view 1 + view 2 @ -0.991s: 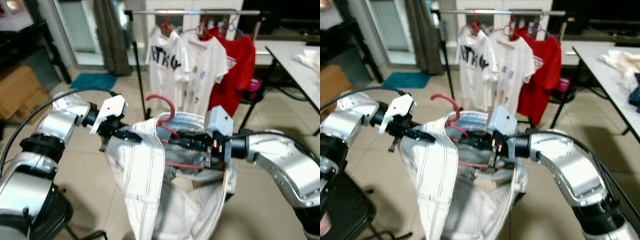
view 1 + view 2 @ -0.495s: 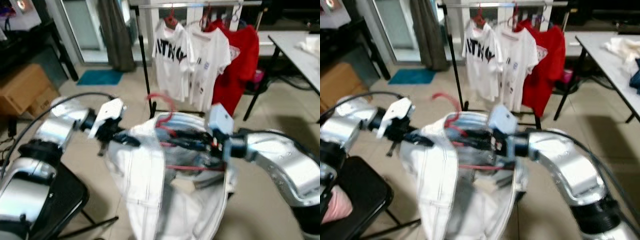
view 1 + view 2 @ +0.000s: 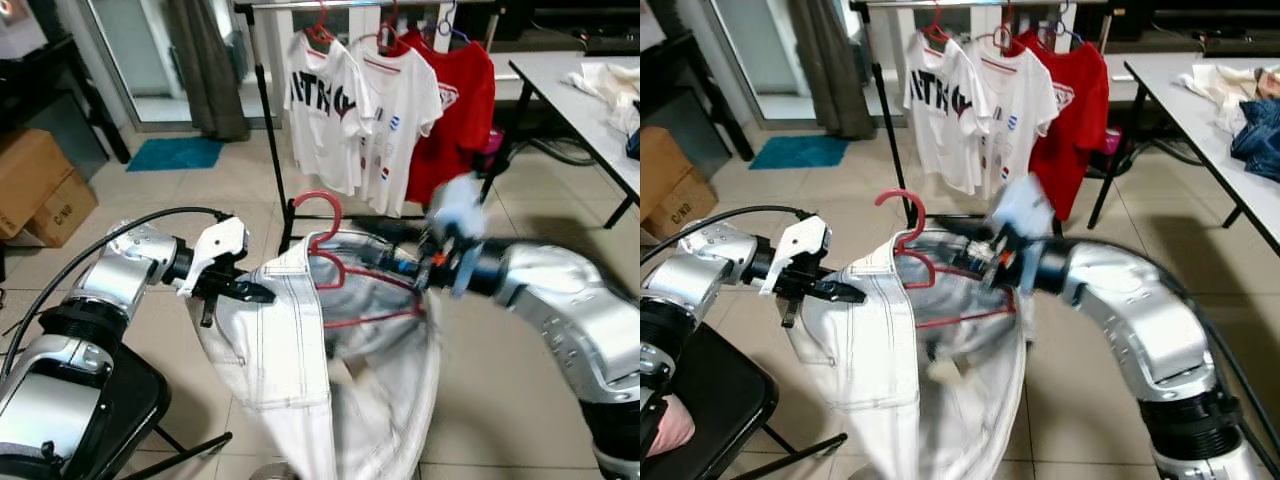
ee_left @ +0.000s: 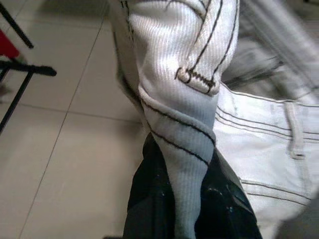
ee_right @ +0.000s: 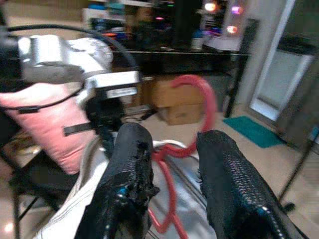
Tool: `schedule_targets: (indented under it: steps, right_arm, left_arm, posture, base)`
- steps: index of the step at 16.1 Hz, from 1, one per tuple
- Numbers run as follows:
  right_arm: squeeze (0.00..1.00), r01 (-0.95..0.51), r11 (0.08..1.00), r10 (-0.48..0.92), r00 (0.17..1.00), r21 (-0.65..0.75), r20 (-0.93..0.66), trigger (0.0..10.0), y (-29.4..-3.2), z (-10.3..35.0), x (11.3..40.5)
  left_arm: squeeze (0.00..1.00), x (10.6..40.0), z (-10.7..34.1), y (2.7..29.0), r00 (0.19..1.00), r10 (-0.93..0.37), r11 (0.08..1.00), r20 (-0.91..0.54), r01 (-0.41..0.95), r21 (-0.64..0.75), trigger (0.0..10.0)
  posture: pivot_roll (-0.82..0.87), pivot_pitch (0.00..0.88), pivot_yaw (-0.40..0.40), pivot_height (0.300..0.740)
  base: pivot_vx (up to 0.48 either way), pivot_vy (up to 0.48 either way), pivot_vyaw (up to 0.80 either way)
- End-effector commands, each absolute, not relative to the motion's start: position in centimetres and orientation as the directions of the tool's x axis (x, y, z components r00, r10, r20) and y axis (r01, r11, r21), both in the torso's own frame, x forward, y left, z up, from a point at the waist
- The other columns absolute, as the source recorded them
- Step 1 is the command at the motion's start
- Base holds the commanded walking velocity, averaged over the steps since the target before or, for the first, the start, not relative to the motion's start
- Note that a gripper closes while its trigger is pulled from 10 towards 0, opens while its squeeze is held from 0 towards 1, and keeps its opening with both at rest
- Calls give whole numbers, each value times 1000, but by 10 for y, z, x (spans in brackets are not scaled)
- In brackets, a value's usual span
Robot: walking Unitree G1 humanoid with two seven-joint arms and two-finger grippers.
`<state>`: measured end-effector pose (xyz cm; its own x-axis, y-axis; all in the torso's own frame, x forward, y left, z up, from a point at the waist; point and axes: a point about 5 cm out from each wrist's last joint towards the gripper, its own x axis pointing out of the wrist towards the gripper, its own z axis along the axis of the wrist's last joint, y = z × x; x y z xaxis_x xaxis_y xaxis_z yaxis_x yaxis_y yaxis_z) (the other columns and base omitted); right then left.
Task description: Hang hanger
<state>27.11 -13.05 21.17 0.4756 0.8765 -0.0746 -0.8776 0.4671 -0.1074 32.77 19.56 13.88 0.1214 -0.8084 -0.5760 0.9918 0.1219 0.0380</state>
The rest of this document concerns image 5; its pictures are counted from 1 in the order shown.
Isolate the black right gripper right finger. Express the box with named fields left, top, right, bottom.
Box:
left=196, top=129, right=311, bottom=239

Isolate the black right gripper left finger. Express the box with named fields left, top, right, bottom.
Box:
left=76, top=121, right=160, bottom=239

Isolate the white grey garment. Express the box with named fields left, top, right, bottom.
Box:
left=33, top=138, right=217, bottom=239

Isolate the red plastic hanger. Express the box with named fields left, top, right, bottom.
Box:
left=147, top=74, right=218, bottom=239

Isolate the pink pillow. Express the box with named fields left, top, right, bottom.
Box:
left=0, top=82, right=99, bottom=175

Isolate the teal floor mat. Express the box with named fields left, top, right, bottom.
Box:
left=222, top=115, right=286, bottom=149

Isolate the large cardboard box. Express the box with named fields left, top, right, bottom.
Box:
left=142, top=76, right=209, bottom=108

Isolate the small cardboard box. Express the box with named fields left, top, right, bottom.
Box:
left=158, top=104, right=209, bottom=126

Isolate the black chair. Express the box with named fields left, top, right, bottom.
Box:
left=0, top=146, right=84, bottom=239

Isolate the black table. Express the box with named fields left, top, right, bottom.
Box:
left=111, top=48, right=251, bottom=119

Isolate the shelf with colourful items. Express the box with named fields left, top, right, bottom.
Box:
left=82, top=0, right=175, bottom=49

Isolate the white framed glass door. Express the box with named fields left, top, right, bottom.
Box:
left=250, top=0, right=316, bottom=122

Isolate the black clothes rack frame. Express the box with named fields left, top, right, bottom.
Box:
left=278, top=138, right=319, bottom=212

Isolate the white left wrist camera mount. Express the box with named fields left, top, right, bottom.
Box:
left=17, top=34, right=141, bottom=101

